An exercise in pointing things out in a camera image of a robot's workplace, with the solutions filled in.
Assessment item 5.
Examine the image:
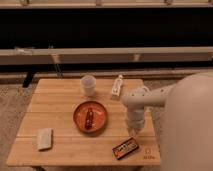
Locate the white ribbed gripper body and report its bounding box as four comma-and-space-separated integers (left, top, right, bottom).
126, 109, 145, 129

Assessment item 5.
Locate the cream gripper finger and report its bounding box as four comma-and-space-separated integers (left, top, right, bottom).
133, 129, 141, 137

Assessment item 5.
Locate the black orange eraser box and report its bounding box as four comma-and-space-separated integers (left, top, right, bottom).
112, 138, 139, 160

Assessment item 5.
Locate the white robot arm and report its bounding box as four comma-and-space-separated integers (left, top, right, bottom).
122, 72, 213, 171

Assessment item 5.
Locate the white plastic bottle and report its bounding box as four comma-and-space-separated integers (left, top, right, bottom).
111, 75, 123, 99

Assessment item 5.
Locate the small brown bottle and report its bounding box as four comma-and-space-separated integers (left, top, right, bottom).
85, 108, 94, 130

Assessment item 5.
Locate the orange round plate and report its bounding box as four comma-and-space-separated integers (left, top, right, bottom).
73, 101, 108, 133

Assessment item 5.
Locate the translucent plastic cup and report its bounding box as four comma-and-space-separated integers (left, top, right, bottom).
80, 75, 96, 97

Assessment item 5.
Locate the long wooden bench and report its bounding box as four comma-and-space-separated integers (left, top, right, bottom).
0, 46, 213, 65

